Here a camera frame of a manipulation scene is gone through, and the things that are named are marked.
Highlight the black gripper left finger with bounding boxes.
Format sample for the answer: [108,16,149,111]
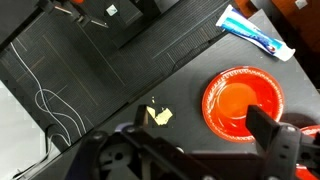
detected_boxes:
[64,104,221,180]

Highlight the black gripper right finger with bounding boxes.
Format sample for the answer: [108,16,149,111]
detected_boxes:
[244,104,320,180]

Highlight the blue white toothpaste tube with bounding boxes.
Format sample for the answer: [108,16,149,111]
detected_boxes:
[215,4,296,63]

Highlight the tan tape scrap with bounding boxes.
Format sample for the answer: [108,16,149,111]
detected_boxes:
[146,96,174,127]

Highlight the white floor cable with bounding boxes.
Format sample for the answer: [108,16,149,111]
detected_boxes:
[9,41,88,148]

